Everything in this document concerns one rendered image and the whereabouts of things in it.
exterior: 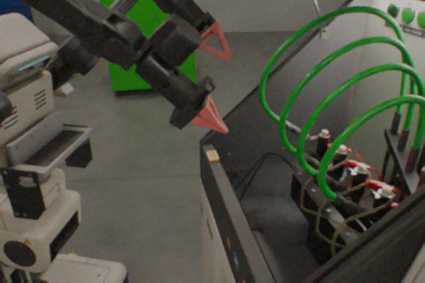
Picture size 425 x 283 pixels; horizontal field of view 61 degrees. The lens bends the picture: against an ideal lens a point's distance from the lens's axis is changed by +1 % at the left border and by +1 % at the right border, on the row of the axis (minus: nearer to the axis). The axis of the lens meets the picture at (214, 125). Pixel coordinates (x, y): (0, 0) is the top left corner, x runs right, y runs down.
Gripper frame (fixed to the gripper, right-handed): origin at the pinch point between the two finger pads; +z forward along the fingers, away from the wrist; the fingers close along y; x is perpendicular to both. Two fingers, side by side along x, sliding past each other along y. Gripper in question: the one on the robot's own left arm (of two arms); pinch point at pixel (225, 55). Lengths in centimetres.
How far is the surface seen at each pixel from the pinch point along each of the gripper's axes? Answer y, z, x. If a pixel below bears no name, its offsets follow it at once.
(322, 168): -21.8, 24.8, 1.6
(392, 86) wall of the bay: 23, 42, -29
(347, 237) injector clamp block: -10.5, 46.1, 8.0
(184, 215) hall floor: 131, 62, 86
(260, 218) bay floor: 16, 42, 25
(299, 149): -14.2, 22.3, 2.4
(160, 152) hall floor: 207, 32, 90
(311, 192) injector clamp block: 4.7, 40.8, 7.9
